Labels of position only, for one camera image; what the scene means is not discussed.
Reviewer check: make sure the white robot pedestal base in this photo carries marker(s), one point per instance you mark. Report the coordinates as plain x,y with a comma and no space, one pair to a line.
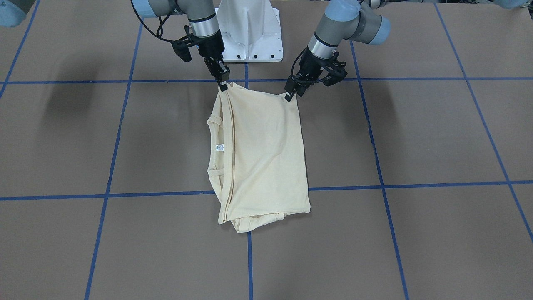
251,31

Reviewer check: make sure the beige long-sleeve printed shirt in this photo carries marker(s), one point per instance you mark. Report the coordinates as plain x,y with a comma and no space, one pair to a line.
257,163

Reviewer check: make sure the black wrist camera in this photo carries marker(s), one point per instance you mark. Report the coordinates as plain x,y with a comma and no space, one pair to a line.
181,48
336,73

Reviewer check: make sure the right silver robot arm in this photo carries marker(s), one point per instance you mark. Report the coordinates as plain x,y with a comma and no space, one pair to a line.
203,31

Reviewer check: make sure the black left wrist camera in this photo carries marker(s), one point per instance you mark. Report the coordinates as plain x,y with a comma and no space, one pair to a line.
336,73

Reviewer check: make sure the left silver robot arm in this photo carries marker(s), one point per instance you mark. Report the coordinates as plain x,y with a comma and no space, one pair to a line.
342,20

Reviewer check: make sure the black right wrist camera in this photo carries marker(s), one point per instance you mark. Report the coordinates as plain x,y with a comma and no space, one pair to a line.
181,48

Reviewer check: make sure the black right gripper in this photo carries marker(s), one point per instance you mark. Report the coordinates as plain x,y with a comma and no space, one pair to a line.
209,48

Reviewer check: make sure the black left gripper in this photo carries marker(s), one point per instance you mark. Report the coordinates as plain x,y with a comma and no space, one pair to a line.
310,63

